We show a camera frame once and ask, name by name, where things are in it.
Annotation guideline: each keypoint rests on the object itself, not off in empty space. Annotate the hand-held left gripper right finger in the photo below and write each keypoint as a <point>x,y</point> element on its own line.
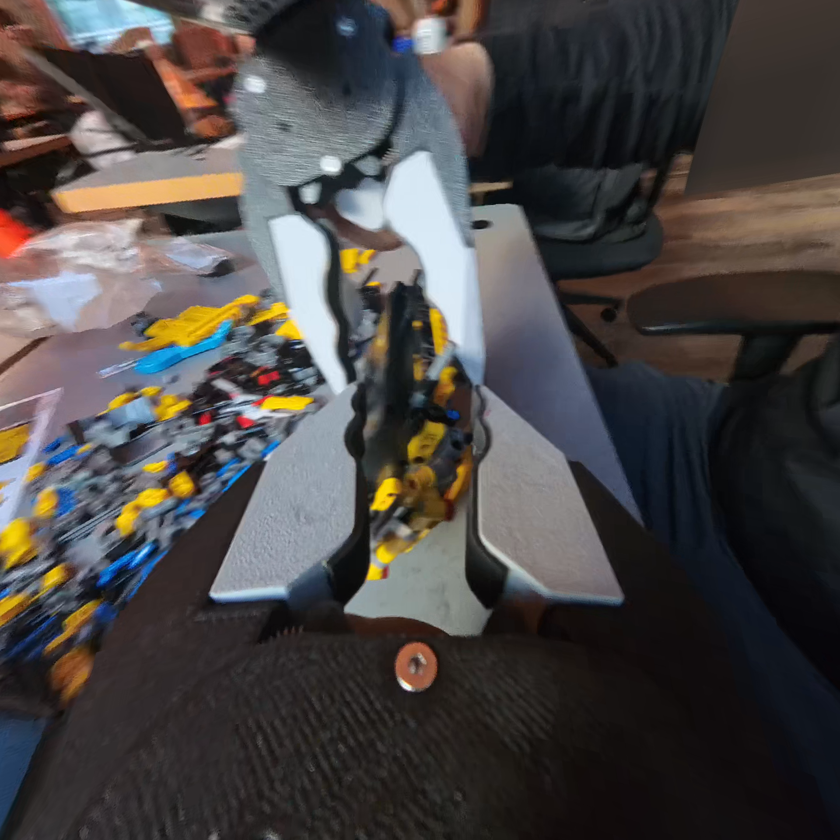
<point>544,512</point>

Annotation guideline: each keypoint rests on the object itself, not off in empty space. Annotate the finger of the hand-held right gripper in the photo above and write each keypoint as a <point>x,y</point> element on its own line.
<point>308,282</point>
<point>439,249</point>

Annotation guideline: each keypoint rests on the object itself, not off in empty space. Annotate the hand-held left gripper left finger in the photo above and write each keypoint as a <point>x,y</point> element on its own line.
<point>289,512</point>

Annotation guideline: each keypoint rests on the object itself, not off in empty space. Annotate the black yellow toy block vehicle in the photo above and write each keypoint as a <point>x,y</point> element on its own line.
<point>420,459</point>

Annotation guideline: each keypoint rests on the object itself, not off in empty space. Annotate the person's right forearm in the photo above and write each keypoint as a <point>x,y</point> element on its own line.
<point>590,79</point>

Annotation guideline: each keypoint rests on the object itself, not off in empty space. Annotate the grey desk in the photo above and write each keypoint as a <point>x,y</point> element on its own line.
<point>525,315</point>

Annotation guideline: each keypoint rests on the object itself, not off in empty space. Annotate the person's right hand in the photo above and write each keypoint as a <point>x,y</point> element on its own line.
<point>463,92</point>

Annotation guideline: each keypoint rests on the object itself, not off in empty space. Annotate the pile of building block parts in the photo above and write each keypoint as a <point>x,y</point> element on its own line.
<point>184,325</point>

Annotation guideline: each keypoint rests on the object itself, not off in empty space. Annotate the person's legs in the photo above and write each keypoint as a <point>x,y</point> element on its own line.
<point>689,459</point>

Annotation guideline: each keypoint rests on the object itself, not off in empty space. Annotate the blue plastic toy part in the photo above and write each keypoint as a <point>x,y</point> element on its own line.
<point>170,358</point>

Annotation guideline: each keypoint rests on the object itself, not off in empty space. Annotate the wooden table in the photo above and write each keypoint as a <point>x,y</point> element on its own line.
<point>131,193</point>

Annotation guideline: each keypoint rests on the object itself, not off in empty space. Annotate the loose clear plastic bag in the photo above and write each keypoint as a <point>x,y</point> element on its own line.
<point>98,262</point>

